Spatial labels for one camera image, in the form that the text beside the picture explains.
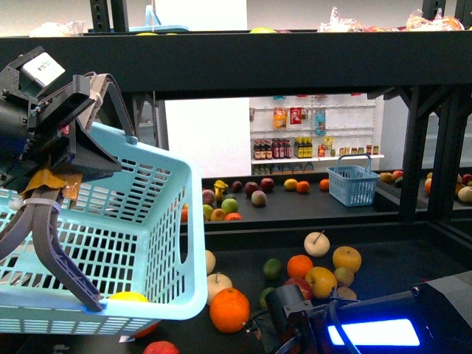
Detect black fruit display shelf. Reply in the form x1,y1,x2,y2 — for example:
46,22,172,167
0,29,472,354

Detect white wall shelf with bottles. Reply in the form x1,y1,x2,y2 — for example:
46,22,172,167
249,93,384,176

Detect light teal plastic shopping basket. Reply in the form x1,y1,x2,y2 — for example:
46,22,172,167
1,123,207,336

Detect yellow starfruit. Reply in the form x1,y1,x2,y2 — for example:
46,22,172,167
213,180,228,201

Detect white pear lying sideways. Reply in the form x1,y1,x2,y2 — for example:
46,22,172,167
205,250,216,275

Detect yellow asian pear back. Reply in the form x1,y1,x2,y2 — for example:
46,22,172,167
332,246,362,274

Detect green lime upper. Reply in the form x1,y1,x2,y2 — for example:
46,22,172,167
263,258,283,280

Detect yellow lemon back shelf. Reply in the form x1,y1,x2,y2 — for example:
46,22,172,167
283,178,298,191

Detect yellow lemon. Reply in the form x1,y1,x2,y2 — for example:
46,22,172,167
109,291,149,302

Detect red pomegranate apple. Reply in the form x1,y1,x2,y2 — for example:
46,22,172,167
142,341,180,354

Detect white price tag sticker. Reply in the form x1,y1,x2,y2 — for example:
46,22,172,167
119,336,135,343

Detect small orange tangerine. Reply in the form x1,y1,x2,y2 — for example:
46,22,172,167
287,254,313,279

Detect small blue plastic basket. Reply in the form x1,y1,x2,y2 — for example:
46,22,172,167
327,153,380,207

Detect white zip tie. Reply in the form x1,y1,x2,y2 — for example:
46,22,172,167
7,198,62,214

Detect yellow asian pear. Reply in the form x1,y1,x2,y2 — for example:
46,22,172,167
332,246,362,274
305,266,337,299

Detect grey basket handle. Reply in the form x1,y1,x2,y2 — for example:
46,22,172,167
1,74,135,311

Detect small yellow-green fruit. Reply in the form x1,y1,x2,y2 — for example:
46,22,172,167
334,267,355,288

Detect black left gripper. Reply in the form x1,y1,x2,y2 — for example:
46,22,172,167
1,46,121,192

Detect orange back shelf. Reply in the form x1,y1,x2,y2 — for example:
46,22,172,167
296,181,310,194

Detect red apple back shelf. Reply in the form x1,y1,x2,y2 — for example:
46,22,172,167
260,178,275,192

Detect orange persimmon green calyx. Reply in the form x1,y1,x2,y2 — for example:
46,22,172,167
132,322,159,339

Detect white apple with stem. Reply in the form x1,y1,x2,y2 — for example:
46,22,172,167
206,273,233,306

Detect yellow tape on handle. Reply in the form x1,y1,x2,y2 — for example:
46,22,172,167
20,168,83,201

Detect white pear back right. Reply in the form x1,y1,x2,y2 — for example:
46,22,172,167
304,232,330,257

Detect peach back shelf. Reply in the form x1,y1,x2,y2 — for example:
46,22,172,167
251,190,267,207

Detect yellow asian pear front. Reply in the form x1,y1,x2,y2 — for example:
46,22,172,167
305,266,337,299

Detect orange near blue basket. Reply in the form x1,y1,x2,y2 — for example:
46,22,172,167
319,178,330,192

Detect green lime lower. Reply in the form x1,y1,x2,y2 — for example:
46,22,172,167
259,287,274,310

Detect large round orange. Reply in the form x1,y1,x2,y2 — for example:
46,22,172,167
209,288,251,334

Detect green lime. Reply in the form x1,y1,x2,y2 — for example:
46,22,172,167
259,287,274,310
263,258,283,280

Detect dark red apple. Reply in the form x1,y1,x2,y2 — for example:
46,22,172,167
244,181,259,198

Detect olive yellow fruit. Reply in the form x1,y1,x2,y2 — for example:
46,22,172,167
337,286,358,300

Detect green apple back shelf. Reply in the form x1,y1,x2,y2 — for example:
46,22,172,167
221,198,239,214

